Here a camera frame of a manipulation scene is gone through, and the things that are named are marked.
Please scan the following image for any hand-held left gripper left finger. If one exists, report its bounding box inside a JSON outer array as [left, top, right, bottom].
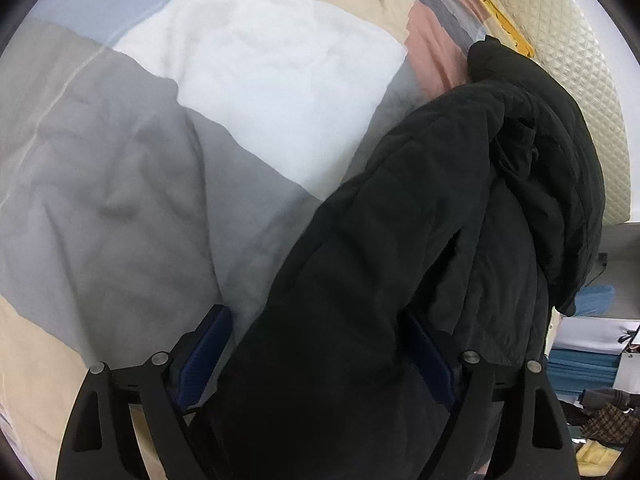
[[56, 304, 233, 480]]

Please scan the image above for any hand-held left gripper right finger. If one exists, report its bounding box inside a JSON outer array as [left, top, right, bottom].
[[405, 310, 574, 480]]

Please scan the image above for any black puffer jacket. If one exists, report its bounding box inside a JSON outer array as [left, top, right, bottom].
[[202, 35, 609, 480]]

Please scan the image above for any teal curtain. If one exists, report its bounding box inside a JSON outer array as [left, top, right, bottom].
[[547, 347, 624, 397]]

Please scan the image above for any brown checked bag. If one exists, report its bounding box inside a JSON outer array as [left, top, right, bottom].
[[582, 402, 634, 444]]

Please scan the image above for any pale yellow cloth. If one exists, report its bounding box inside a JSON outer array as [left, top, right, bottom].
[[575, 442, 627, 480]]

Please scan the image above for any checkered pastel blanket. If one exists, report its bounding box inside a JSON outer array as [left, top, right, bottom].
[[0, 0, 507, 480]]

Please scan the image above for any cream quilted headboard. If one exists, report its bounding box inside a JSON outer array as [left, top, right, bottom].
[[457, 0, 634, 227]]

